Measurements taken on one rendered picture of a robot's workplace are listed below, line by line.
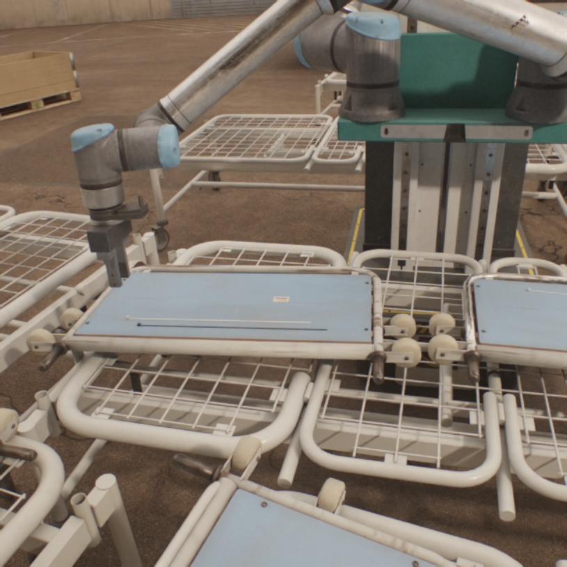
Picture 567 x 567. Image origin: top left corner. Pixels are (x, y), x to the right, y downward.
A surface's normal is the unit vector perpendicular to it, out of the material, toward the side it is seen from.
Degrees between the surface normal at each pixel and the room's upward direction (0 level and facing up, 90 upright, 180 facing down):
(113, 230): 90
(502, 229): 90
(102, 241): 87
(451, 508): 0
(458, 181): 90
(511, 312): 5
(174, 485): 0
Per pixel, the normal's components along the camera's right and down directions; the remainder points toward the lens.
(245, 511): 0.07, -0.84
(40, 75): 0.83, 0.24
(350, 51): -0.75, 0.34
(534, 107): -0.50, 0.11
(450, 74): -0.18, 0.48
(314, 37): -0.69, -0.05
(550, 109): -0.10, 0.16
